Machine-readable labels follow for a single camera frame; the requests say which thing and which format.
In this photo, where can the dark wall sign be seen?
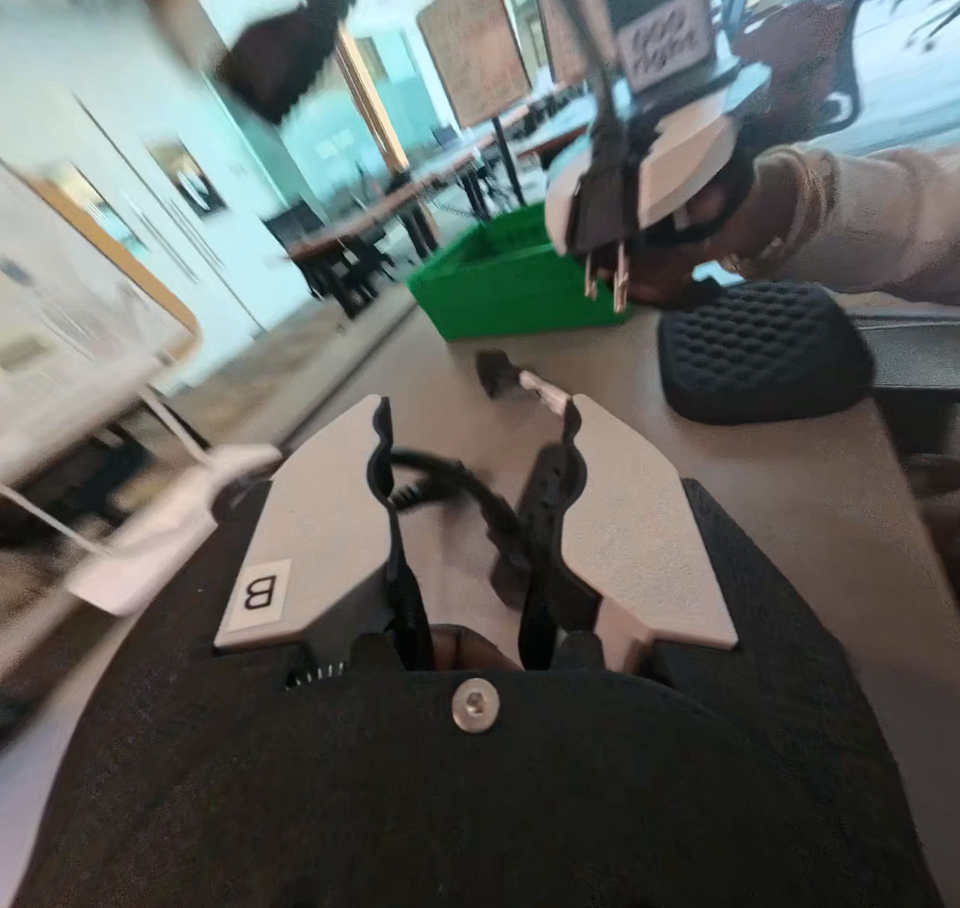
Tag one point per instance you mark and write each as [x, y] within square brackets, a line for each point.
[191, 181]

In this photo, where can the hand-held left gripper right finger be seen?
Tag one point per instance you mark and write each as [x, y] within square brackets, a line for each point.
[645, 548]

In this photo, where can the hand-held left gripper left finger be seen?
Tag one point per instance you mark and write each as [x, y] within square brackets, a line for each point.
[315, 533]

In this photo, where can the person's right forearm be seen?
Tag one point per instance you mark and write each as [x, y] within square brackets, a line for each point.
[900, 226]

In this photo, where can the black office chair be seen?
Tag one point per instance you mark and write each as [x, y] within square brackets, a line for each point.
[292, 222]

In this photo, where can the brown office desk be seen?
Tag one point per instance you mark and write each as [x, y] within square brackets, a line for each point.
[360, 226]

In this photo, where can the green plastic bin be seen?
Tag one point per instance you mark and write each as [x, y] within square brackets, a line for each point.
[510, 293]

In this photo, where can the handwritten whiteboard sign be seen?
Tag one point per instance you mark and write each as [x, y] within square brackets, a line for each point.
[472, 46]
[555, 38]

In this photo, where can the person's left hand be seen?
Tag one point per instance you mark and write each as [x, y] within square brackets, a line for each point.
[469, 649]

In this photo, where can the brown office chair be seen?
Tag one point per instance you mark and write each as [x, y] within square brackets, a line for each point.
[810, 53]

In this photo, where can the white board stand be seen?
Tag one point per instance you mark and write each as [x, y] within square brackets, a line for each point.
[150, 541]

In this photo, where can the black power strip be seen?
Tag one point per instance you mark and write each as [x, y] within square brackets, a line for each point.
[536, 503]

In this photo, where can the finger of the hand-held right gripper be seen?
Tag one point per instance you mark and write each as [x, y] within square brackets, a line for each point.
[690, 158]
[561, 211]

